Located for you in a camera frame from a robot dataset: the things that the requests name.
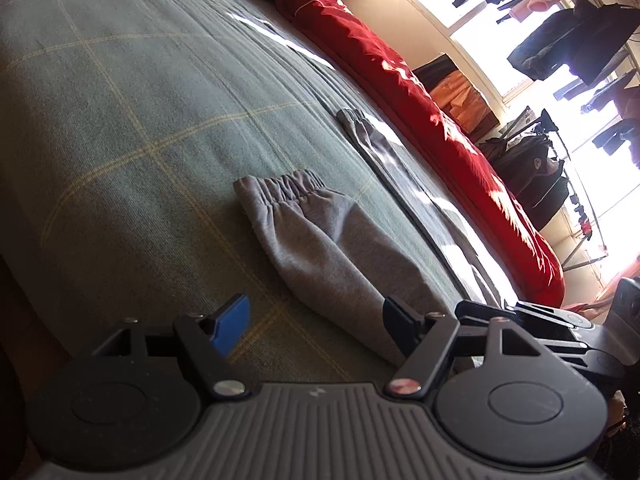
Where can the bay window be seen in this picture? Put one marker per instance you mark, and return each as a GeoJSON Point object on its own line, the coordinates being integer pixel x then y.
{"type": "Point", "coordinates": [480, 35]}

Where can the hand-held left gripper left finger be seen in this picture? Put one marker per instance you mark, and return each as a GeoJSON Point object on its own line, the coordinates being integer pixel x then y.
{"type": "Point", "coordinates": [231, 325]}

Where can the grey sweatpants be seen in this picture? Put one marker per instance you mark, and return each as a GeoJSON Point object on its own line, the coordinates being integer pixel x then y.
{"type": "Point", "coordinates": [320, 250]}

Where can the red duvet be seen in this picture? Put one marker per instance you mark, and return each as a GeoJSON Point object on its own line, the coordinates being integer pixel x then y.
{"type": "Point", "coordinates": [400, 75]}

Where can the metal clothes drying rack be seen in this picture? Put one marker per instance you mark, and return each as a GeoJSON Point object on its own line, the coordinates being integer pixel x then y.
{"type": "Point", "coordinates": [582, 256]}

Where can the black jacket with round logo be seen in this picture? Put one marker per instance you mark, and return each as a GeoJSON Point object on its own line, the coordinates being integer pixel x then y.
{"type": "Point", "coordinates": [540, 185]}

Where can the dark brown cloth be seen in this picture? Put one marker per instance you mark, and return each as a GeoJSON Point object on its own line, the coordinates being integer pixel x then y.
{"type": "Point", "coordinates": [435, 72]}

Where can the row of small hanging garments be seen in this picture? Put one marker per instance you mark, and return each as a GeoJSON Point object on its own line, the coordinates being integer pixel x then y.
{"type": "Point", "coordinates": [582, 225]}

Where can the black coat stand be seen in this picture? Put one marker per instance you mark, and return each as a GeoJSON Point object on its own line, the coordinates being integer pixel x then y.
{"type": "Point", "coordinates": [545, 122]}

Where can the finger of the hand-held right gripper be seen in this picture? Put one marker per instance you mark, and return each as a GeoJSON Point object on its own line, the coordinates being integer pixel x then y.
{"type": "Point", "coordinates": [480, 310]}

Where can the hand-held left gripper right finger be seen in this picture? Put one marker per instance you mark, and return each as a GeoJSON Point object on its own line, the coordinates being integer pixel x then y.
{"type": "Point", "coordinates": [400, 332]}

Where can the hanging laundry row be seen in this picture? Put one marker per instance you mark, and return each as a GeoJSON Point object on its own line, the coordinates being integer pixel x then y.
{"type": "Point", "coordinates": [560, 35]}

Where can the orange cloth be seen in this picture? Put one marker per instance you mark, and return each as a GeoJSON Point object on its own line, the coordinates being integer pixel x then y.
{"type": "Point", "coordinates": [457, 97]}

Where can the bed with green checked sheet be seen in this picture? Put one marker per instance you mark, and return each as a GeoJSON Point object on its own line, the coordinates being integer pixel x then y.
{"type": "Point", "coordinates": [125, 135]}

